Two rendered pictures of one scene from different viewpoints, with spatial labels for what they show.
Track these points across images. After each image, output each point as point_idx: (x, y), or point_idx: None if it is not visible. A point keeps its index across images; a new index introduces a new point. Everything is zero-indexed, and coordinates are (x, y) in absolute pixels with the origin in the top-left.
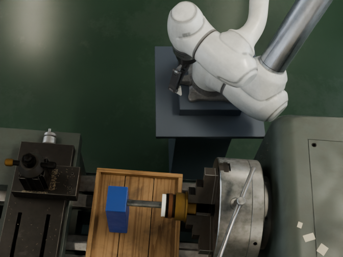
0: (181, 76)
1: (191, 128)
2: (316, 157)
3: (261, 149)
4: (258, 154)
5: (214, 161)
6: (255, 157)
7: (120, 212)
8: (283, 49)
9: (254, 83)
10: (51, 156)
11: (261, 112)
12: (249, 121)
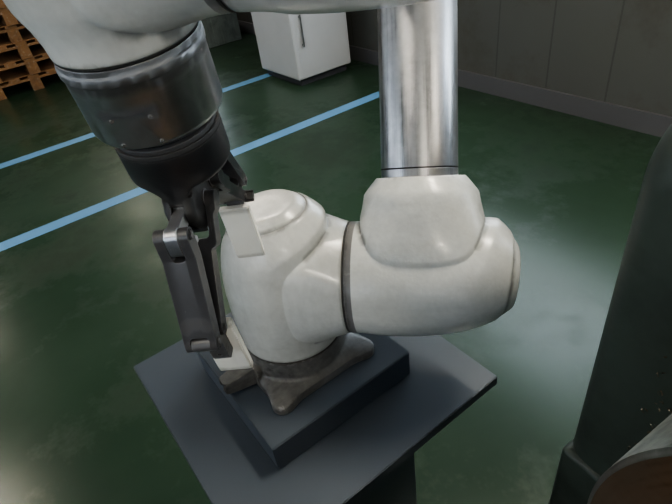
0: (209, 266)
1: (332, 479)
2: None
3: (641, 339)
4: (628, 370)
5: (602, 495)
6: (605, 398)
7: None
8: (429, 96)
9: (422, 225)
10: None
11: (487, 289)
12: (438, 371)
